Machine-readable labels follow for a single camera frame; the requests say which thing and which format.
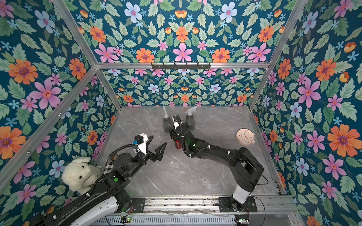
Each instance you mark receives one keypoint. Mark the red can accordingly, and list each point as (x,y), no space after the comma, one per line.
(178,144)

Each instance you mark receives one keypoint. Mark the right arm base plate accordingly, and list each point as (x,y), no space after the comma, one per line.
(228,204)

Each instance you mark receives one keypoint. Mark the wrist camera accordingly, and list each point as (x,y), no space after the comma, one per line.
(140,141)
(177,123)

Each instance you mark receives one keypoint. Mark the pink round clock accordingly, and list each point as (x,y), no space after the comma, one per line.
(245,137)

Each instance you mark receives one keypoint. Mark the plaid cylinder pouch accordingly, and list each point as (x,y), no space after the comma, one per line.
(109,164)

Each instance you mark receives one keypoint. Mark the smoky spray bottle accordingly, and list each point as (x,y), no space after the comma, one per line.
(167,124)
(190,120)

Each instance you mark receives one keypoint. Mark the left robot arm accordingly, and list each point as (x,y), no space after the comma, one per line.
(107,194)

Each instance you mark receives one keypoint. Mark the black hook rail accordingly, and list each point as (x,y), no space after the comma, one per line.
(176,66)

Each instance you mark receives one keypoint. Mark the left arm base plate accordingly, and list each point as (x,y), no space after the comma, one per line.
(133,205)

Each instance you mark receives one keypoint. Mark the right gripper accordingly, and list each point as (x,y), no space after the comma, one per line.
(177,131)

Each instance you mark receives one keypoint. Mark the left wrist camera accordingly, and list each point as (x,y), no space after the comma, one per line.
(140,141)

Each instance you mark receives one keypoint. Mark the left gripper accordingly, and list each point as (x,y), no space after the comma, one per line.
(150,152)

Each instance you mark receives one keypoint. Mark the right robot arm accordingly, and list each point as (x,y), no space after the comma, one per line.
(245,168)

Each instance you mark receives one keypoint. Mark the white plush dog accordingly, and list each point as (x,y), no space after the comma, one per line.
(80,175)

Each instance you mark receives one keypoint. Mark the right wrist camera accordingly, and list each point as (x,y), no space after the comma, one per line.
(177,123)

